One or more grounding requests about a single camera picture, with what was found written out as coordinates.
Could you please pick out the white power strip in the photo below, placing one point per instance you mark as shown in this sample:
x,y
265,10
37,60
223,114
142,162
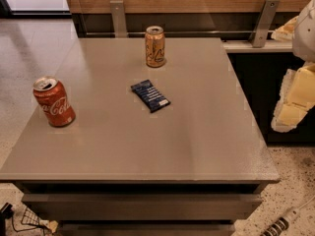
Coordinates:
x,y
284,221

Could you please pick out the orange soda can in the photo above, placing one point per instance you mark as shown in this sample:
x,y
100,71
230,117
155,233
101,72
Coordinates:
x,y
155,44

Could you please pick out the right metal bracket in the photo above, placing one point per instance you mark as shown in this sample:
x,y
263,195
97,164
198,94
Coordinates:
x,y
259,35

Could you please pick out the red coca-cola can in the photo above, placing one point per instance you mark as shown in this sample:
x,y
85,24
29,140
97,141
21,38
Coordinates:
x,y
52,98

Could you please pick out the blue snack bar wrapper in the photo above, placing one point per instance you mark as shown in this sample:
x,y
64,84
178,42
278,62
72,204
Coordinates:
x,y
150,95

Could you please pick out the grey drawer cabinet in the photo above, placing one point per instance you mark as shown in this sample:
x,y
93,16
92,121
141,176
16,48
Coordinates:
x,y
192,168

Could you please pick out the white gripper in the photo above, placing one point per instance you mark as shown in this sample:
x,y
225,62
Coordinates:
x,y
305,36

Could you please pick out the left metal bracket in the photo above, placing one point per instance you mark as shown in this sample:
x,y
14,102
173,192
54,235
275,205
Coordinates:
x,y
118,18

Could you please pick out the black wire basket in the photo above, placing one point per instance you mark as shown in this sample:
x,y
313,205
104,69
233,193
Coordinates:
x,y
24,219

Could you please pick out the metal bracket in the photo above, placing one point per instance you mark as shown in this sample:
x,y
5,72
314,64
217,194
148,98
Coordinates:
x,y
118,18
259,35

